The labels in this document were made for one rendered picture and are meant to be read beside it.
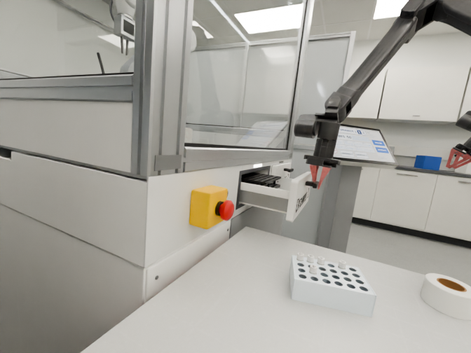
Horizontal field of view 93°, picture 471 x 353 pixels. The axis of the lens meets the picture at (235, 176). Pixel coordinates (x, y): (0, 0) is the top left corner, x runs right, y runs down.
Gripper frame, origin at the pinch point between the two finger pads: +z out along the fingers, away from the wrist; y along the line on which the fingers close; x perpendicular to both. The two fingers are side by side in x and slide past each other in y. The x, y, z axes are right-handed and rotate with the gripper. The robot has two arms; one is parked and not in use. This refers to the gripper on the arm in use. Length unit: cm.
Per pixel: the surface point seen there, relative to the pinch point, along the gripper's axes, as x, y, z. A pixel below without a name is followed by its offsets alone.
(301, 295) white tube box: 38.0, -4.8, 12.3
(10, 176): 51, 61, 5
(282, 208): 15.8, 5.6, 5.3
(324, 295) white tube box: 37.0, -8.2, 11.2
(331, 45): -157, 27, -105
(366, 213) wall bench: -286, -47, 67
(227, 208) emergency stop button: 37.5, 11.1, 1.9
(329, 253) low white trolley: 15.7, -7.7, 13.3
